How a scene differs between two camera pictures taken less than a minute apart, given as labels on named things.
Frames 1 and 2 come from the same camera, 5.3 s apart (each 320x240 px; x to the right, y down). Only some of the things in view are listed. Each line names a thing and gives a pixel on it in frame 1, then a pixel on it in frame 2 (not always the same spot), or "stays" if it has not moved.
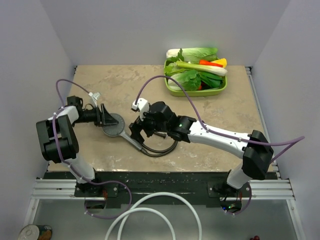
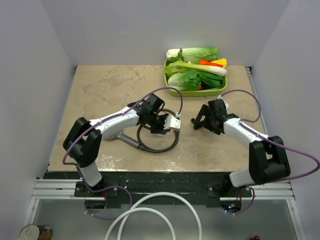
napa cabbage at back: [194, 55] stays
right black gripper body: [149, 122] → [210, 124]
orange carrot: [209, 63] stays
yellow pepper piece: [222, 61] stays
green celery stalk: [208, 69] stays
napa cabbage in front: [189, 80] stays
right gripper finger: [136, 134] → [203, 111]
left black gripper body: [91, 116] → [157, 123]
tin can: [35, 232] stays
